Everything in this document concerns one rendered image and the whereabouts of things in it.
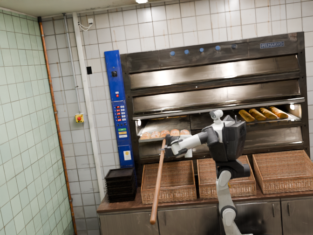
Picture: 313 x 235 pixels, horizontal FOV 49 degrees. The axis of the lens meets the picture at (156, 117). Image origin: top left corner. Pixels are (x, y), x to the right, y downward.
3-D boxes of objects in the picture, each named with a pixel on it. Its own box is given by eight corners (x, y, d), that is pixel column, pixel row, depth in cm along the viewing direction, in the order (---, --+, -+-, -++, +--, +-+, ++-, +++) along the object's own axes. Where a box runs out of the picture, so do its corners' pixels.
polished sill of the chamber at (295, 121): (138, 138, 396) (137, 134, 396) (300, 122, 379) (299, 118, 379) (137, 139, 391) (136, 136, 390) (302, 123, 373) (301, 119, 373)
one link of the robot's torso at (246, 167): (248, 174, 305) (246, 155, 302) (251, 179, 292) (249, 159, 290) (216, 177, 308) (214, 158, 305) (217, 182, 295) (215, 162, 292)
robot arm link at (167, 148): (163, 146, 301) (177, 145, 299) (165, 143, 310) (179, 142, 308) (165, 160, 303) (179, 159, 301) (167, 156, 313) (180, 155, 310)
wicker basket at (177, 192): (146, 187, 397) (143, 164, 393) (195, 183, 393) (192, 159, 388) (141, 204, 349) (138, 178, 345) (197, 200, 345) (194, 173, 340)
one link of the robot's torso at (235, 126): (251, 154, 301) (248, 114, 296) (237, 167, 274) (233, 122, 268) (219, 153, 318) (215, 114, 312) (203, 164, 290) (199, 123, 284)
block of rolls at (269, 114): (238, 114, 452) (237, 109, 451) (275, 109, 447) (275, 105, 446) (246, 122, 392) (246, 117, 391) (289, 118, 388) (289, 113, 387)
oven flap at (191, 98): (134, 113, 385) (132, 96, 388) (299, 95, 368) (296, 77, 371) (133, 112, 381) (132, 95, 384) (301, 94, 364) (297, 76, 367)
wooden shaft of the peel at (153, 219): (155, 225, 182) (154, 220, 181) (150, 225, 182) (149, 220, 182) (166, 141, 350) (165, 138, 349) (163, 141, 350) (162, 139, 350)
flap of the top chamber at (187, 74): (131, 90, 381) (129, 72, 384) (298, 71, 364) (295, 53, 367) (130, 89, 377) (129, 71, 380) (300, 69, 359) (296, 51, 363)
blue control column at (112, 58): (146, 179, 598) (130, 53, 563) (156, 178, 596) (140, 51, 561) (130, 236, 408) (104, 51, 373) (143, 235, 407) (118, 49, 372)
